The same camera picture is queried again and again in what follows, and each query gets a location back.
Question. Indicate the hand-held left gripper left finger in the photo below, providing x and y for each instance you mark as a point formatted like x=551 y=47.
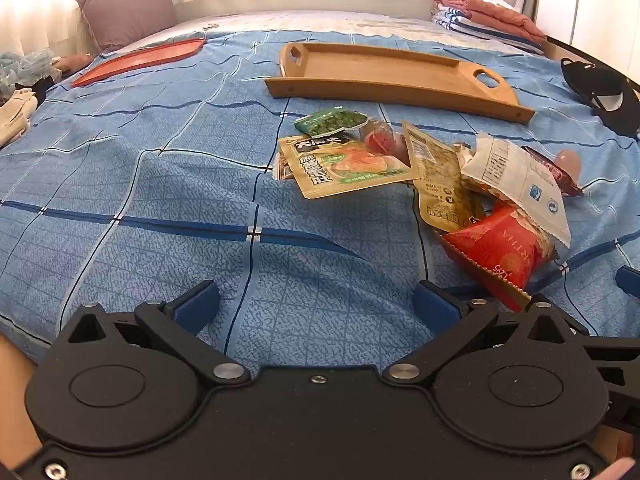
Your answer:
x=196 y=305

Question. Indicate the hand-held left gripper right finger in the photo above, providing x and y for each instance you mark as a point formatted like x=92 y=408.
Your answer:
x=434 y=305

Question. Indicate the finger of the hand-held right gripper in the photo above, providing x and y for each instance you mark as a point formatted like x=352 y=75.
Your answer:
x=629 y=280
x=612 y=346

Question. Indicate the red snack packet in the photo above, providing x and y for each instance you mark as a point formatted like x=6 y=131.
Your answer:
x=500 y=255

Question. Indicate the dark red bar packet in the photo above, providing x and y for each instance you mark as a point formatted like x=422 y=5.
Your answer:
x=567 y=185

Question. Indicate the tan snack packet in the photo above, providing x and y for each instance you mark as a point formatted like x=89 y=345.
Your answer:
x=440 y=180

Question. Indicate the pink jelly cup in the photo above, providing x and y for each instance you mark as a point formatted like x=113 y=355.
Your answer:
x=567 y=162

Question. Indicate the white snack packet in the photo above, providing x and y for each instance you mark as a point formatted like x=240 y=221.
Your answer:
x=520 y=175

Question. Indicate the small brown snack packet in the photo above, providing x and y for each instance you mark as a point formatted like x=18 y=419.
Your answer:
x=282 y=167

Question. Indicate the yellow orange snack packet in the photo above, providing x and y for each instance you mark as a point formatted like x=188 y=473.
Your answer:
x=345 y=165

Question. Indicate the clear red candy packet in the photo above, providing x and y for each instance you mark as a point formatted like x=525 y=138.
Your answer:
x=382 y=140

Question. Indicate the green pea packet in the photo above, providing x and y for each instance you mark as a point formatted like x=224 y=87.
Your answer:
x=332 y=121

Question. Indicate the wooden tray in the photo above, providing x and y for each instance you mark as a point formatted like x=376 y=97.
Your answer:
x=380 y=67

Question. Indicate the person's right hand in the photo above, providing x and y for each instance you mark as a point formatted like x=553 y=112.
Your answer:
x=620 y=447

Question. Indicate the blue plaid bed sheet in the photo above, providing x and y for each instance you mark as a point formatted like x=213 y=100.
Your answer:
x=125 y=185

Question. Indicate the black cap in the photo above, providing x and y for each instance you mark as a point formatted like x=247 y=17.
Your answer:
x=595 y=80

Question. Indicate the orange plastic tray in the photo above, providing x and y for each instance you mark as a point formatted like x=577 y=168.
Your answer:
x=140 y=57

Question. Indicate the beige cloth bag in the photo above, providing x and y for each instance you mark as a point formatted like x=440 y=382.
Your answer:
x=12 y=120

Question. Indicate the dark cloth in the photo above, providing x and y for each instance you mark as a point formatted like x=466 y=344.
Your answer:
x=42 y=87

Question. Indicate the brown soft cloth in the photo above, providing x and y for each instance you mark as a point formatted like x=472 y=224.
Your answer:
x=75 y=62

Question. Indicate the folded blue striped blanket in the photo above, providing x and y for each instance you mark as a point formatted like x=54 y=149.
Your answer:
x=460 y=21

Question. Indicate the teal cloth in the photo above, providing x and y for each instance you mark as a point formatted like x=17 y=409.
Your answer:
x=25 y=65

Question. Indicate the folded clothes stack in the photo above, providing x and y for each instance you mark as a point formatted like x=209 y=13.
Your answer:
x=495 y=14

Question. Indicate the cream quilted bedspread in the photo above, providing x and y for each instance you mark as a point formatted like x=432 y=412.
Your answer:
x=300 y=20

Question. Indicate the purple pillow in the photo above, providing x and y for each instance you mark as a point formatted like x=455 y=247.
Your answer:
x=125 y=10

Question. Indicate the cream bed headboard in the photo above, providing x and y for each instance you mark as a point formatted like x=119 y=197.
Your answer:
x=300 y=2

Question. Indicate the wooden bed frame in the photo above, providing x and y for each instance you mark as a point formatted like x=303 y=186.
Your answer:
x=552 y=50

